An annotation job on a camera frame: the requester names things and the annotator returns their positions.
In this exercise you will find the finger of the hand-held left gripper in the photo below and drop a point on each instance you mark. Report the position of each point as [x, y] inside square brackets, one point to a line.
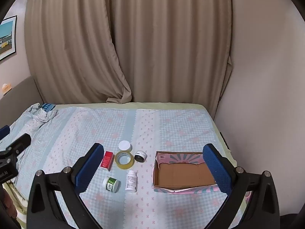
[4, 131]
[21, 142]

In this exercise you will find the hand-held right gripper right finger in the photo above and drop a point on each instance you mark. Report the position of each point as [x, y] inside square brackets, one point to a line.
[218, 169]

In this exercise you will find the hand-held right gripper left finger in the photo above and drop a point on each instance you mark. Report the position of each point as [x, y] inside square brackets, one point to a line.
[89, 169]

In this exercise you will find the small red box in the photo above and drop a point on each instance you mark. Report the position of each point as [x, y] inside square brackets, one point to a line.
[106, 159]

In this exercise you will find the green label jar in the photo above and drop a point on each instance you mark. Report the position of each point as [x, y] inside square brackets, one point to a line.
[110, 183]

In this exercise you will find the pink printed cardboard box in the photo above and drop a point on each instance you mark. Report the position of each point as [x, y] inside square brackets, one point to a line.
[183, 174]

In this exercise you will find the white pill bottle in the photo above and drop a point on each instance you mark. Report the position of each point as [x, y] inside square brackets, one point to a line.
[130, 181]

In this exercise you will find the small black jar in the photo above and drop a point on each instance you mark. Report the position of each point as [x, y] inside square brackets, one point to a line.
[140, 157]

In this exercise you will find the person's left hand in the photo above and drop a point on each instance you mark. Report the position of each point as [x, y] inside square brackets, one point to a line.
[9, 202]

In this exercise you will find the floral cloth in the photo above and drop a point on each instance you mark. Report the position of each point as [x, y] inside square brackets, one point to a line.
[18, 195]

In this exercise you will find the crumpled light blue cloth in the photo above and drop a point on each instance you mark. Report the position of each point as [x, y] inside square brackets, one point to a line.
[35, 115]

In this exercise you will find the beige padded headboard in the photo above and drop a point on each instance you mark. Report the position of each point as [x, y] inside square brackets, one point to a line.
[21, 93]

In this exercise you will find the white lid jar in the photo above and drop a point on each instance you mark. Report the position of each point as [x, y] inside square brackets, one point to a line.
[125, 145]

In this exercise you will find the small orange object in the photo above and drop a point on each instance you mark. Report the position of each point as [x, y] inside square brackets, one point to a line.
[6, 87]

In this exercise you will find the blue packet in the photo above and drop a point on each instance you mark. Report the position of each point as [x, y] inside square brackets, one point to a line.
[48, 106]

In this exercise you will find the framed wall picture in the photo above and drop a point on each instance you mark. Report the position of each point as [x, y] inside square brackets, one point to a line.
[7, 38]

